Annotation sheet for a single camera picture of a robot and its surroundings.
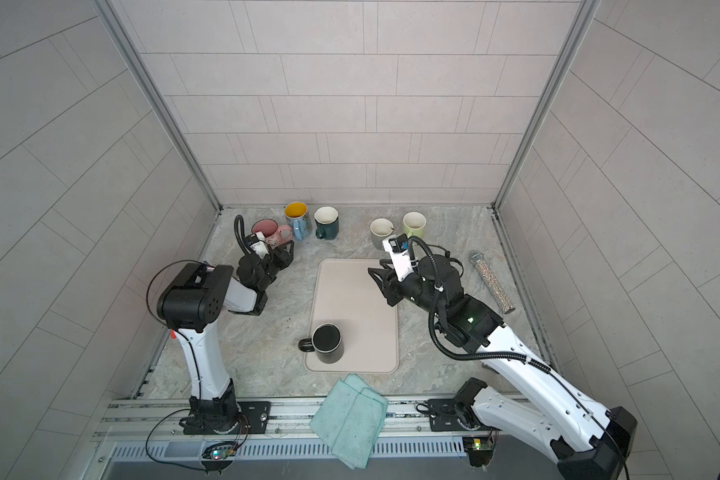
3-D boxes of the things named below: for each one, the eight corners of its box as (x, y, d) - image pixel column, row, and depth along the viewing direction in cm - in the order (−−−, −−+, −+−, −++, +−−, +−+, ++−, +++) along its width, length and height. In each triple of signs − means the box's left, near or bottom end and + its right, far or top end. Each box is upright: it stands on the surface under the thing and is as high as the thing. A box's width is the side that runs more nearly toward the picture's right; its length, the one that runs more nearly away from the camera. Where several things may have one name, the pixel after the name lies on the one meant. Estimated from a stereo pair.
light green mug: (401, 246, 107) (404, 229, 99) (400, 228, 112) (402, 211, 105) (423, 246, 107) (427, 229, 99) (421, 229, 112) (425, 211, 105)
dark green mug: (316, 246, 107) (311, 228, 99) (319, 225, 113) (315, 206, 105) (339, 246, 107) (336, 228, 99) (341, 225, 113) (338, 206, 105)
